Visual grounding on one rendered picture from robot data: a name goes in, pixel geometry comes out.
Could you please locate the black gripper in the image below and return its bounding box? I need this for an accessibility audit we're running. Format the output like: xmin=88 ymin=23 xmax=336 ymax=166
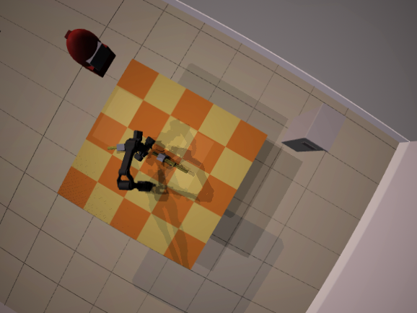
xmin=133 ymin=136 xmax=156 ymax=162

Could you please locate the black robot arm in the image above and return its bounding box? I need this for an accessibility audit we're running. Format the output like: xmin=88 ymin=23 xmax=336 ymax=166
xmin=117 ymin=131 xmax=153 ymax=192

